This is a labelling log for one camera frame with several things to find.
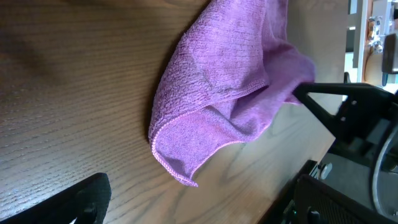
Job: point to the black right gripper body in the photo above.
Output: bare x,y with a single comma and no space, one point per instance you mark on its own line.
360,124

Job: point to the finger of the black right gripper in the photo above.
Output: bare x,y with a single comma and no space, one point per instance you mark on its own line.
325,99

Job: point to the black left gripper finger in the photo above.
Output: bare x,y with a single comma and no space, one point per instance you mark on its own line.
84,202

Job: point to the purple microfibre cloth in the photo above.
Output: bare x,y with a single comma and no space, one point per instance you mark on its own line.
229,75

